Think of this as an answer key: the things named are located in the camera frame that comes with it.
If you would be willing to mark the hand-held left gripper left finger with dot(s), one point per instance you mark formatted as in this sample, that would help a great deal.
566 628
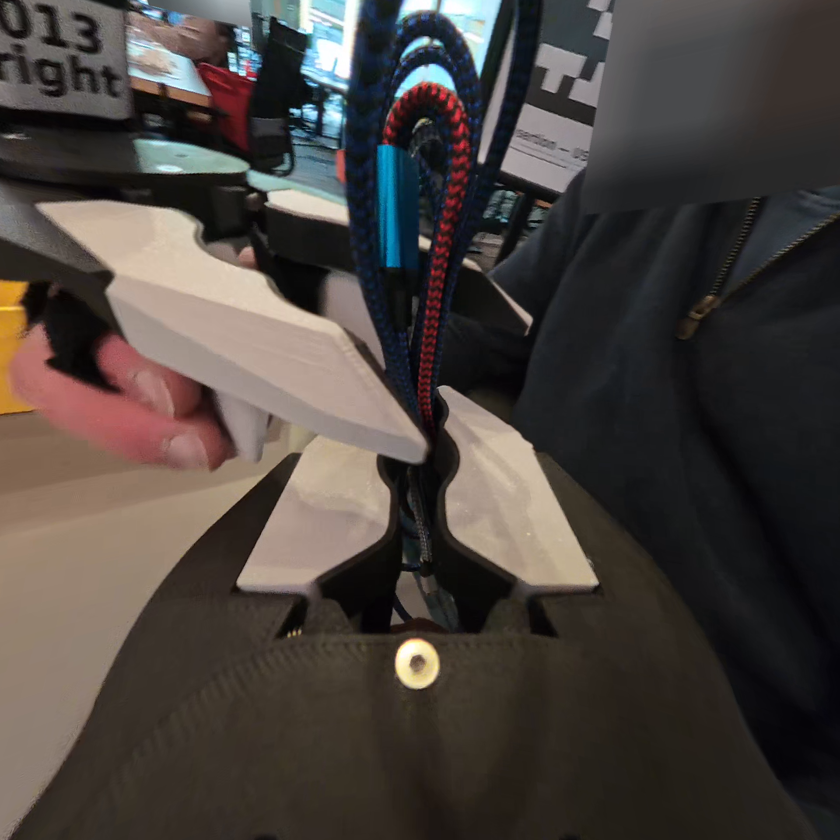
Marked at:
315 525

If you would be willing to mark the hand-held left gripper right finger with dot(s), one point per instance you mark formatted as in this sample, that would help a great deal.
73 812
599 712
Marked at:
519 525

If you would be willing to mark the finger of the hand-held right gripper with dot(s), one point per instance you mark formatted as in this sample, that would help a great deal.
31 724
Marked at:
236 328
309 208

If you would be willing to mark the yellow plastic bin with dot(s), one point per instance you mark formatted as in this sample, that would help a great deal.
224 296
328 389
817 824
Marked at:
13 355

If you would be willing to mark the person's right hand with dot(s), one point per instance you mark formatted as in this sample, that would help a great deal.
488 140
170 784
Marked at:
131 407

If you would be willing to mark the black chair with red jacket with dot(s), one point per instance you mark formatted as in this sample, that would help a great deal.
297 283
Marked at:
256 92

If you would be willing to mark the black white marker board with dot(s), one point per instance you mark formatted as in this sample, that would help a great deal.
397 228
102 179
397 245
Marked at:
565 92

